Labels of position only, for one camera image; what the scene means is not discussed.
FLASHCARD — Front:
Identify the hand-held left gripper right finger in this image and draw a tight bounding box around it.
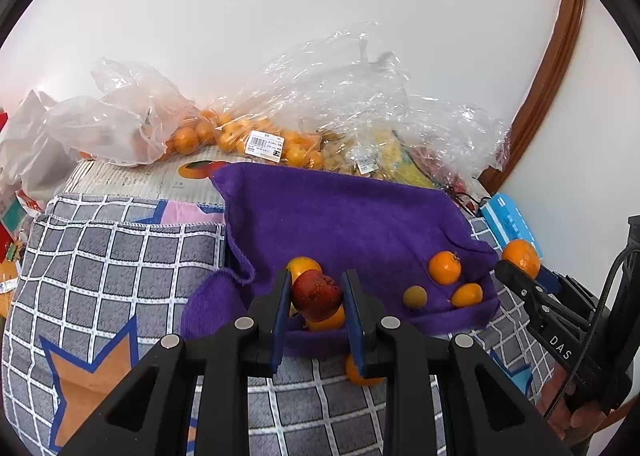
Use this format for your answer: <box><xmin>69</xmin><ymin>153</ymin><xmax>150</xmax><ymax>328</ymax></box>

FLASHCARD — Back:
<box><xmin>341</xmin><ymin>270</ymin><xmax>576</xmax><ymax>456</ymax></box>

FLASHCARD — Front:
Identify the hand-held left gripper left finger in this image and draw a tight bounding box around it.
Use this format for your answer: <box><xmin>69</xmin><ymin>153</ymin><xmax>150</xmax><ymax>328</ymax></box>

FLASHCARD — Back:
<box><xmin>55</xmin><ymin>268</ymin><xmax>293</xmax><ymax>456</ymax></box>

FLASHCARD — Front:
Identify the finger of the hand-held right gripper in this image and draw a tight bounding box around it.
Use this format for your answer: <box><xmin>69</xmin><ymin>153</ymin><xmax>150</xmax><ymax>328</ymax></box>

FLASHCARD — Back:
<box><xmin>495</xmin><ymin>260</ymin><xmax>557</xmax><ymax>328</ymax></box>
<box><xmin>538</xmin><ymin>266</ymin><xmax>597</xmax><ymax>308</ymax></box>

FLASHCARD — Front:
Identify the small round orange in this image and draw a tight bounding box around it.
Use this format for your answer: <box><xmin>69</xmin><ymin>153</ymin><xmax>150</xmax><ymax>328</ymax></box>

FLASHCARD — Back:
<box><xmin>304</xmin><ymin>303</ymin><xmax>347</xmax><ymax>332</ymax></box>
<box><xmin>345</xmin><ymin>353</ymin><xmax>386</xmax><ymax>388</ymax></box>
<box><xmin>286</xmin><ymin>256</ymin><xmax>323</xmax><ymax>287</ymax></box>

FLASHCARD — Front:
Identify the large orange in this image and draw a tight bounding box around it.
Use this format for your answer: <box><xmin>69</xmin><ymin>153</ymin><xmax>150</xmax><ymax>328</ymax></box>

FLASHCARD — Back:
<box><xmin>501</xmin><ymin>239</ymin><xmax>542</xmax><ymax>281</ymax></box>

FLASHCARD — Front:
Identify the dark red apple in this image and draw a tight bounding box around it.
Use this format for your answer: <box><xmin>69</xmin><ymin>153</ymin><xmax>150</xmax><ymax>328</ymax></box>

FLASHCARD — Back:
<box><xmin>291</xmin><ymin>270</ymin><xmax>345</xmax><ymax>323</ymax></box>

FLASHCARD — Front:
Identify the oval orange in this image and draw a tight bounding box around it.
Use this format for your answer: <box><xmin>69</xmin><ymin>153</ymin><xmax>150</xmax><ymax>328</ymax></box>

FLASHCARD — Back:
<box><xmin>451</xmin><ymin>283</ymin><xmax>484</xmax><ymax>309</ymax></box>

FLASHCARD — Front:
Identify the small yellowish fruit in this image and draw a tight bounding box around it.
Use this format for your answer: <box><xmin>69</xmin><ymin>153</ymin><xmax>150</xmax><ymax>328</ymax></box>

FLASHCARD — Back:
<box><xmin>403</xmin><ymin>285</ymin><xmax>429</xmax><ymax>311</ymax></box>

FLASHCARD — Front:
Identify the pile of red fruits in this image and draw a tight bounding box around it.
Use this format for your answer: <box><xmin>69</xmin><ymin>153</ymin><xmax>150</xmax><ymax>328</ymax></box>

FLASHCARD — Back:
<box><xmin>415</xmin><ymin>148</ymin><xmax>471</xmax><ymax>197</ymax></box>

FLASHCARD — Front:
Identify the pile of tan fruits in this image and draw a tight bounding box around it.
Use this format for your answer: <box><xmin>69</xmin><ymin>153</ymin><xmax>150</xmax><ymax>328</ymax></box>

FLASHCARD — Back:
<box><xmin>320</xmin><ymin>133</ymin><xmax>358</xmax><ymax>172</ymax></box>

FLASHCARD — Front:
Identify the person's right hand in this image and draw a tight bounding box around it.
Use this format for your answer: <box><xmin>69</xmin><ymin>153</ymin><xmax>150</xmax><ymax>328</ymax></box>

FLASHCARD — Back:
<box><xmin>536</xmin><ymin>367</ymin><xmax>609</xmax><ymax>444</ymax></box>

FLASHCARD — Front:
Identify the blue tissue pack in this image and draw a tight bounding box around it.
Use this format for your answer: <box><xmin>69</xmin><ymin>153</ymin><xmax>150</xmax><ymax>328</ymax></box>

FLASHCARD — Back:
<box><xmin>482</xmin><ymin>192</ymin><xmax>543</xmax><ymax>257</ymax></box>

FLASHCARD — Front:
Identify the mandarin with stem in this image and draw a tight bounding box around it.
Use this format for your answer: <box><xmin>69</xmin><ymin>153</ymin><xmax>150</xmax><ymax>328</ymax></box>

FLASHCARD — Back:
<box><xmin>428</xmin><ymin>250</ymin><xmax>462</xmax><ymax>286</ymax></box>

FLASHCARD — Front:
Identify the purple towel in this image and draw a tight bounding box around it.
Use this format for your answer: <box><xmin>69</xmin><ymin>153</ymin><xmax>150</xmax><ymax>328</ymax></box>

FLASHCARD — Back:
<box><xmin>180</xmin><ymin>162</ymin><xmax>502</xmax><ymax>362</ymax></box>

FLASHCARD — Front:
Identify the grey checked blanket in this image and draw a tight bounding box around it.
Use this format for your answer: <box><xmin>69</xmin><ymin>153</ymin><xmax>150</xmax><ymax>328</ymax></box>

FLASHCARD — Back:
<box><xmin>2</xmin><ymin>193</ymin><xmax>551</xmax><ymax>456</ymax></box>

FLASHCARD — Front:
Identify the yellow fruit bunch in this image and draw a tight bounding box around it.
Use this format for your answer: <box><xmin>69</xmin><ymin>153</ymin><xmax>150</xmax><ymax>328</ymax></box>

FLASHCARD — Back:
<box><xmin>375</xmin><ymin>136</ymin><xmax>436</xmax><ymax>187</ymax></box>

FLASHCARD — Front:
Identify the printed cardboard box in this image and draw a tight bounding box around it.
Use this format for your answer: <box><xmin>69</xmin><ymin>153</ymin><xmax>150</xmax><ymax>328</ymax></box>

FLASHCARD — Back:
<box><xmin>65</xmin><ymin>148</ymin><xmax>231</xmax><ymax>209</ymax></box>

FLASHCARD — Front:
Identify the pile of bagged oranges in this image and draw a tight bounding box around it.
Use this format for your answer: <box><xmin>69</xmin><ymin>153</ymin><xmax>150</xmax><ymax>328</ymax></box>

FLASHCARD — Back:
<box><xmin>165</xmin><ymin>108</ymin><xmax>326</xmax><ymax>171</ymax></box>

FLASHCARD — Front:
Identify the crinkled clear plastic bag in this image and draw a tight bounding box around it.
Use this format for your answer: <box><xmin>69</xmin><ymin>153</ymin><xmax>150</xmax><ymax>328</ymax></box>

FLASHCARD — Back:
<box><xmin>220</xmin><ymin>21</ymin><xmax>511</xmax><ymax>187</ymax></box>

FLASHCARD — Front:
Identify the white plastic bag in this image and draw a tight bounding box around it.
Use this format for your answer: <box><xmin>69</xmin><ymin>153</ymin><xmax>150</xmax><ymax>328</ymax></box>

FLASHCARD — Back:
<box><xmin>0</xmin><ymin>90</ymin><xmax>76</xmax><ymax>217</ymax></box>

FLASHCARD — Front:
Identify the black cable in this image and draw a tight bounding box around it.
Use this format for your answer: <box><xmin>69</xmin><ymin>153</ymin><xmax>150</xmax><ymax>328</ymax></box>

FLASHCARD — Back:
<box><xmin>547</xmin><ymin>241</ymin><xmax>640</xmax><ymax>419</ymax></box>

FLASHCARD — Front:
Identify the black cord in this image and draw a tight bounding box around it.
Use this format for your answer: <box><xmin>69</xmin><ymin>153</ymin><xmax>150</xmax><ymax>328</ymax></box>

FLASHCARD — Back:
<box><xmin>445</xmin><ymin>183</ymin><xmax>493</xmax><ymax>214</ymax></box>

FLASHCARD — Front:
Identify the brown wooden door frame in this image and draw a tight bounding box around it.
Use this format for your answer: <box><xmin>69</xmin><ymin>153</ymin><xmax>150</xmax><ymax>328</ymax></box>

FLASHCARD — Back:
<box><xmin>475</xmin><ymin>0</ymin><xmax>588</xmax><ymax>192</ymax></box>

